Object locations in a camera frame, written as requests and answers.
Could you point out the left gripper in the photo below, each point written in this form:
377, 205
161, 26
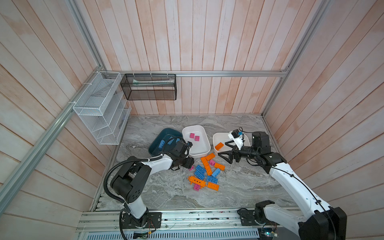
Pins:
190, 162

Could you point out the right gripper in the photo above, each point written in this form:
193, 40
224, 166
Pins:
235, 151

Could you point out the orange lego plate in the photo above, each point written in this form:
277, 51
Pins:
210, 157
219, 166
219, 146
213, 186

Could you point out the long orange technic lego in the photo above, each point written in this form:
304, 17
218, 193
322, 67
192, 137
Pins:
194, 180

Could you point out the long light blue lego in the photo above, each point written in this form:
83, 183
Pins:
162, 144

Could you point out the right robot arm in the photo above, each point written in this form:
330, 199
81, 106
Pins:
318, 220

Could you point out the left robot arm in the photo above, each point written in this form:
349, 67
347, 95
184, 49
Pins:
126, 180

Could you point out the blue lego double brick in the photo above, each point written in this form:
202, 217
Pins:
200, 172

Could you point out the long orange lego centre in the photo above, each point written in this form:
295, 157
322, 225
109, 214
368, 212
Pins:
206, 166

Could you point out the light blue lego brick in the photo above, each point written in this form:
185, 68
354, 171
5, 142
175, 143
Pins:
216, 173

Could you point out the orange lego top plate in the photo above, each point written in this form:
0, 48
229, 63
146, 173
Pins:
210, 157

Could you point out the right white plastic bin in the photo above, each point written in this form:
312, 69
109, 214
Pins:
222, 141

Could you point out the white plastic bin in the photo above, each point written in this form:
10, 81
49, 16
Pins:
222, 141
199, 149

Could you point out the pink lego bottom brick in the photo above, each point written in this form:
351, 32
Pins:
197, 187

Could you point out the blue lego lower brick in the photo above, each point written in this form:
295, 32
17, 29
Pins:
213, 180

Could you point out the middle white plastic bin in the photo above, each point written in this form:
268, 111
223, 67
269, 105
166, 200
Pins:
199, 149

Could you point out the dark teal plastic bin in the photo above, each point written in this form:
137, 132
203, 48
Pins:
159, 142

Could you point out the orange lego bottom plate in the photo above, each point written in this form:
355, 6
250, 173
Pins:
213, 186

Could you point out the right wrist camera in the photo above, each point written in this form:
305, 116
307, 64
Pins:
238, 137

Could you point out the black wire mesh basket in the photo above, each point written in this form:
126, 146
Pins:
149, 87

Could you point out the white wire mesh shelf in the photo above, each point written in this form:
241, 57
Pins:
103, 108

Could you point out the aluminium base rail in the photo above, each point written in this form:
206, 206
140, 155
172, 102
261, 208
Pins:
189, 224

